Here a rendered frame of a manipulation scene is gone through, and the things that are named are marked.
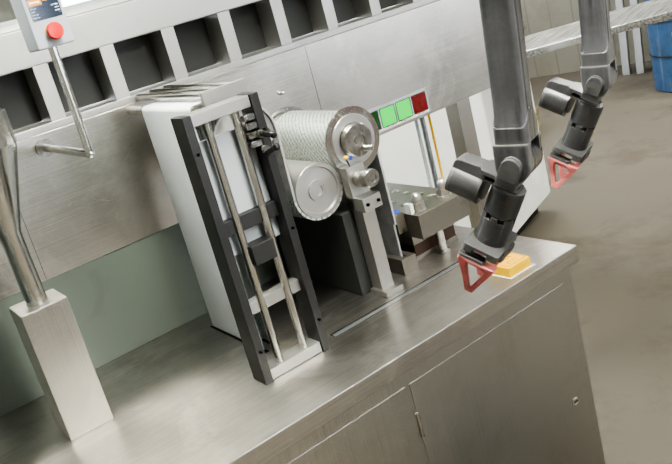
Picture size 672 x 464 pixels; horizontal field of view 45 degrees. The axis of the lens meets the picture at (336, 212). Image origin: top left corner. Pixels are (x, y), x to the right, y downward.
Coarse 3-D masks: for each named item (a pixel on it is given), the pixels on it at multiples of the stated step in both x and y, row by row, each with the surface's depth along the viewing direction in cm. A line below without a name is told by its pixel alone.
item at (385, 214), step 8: (376, 160) 185; (376, 168) 187; (384, 176) 186; (384, 184) 186; (344, 192) 201; (384, 192) 188; (344, 200) 203; (384, 200) 189; (376, 208) 193; (384, 208) 190; (392, 208) 188; (384, 216) 191; (392, 216) 189; (392, 224) 190
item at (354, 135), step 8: (344, 128) 177; (352, 128) 176; (360, 128) 177; (368, 128) 179; (344, 136) 176; (352, 136) 176; (360, 136) 178; (368, 136) 179; (344, 144) 176; (352, 144) 177; (360, 144) 178; (344, 152) 178; (352, 152) 177; (360, 152) 178
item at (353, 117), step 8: (344, 120) 177; (352, 120) 178; (360, 120) 179; (336, 128) 176; (336, 136) 176; (336, 144) 176; (336, 152) 176; (368, 152) 182; (344, 160) 178; (352, 160) 179; (360, 160) 180
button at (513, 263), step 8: (512, 256) 179; (520, 256) 178; (528, 256) 177; (504, 264) 176; (512, 264) 175; (520, 264) 176; (528, 264) 177; (496, 272) 177; (504, 272) 175; (512, 272) 175
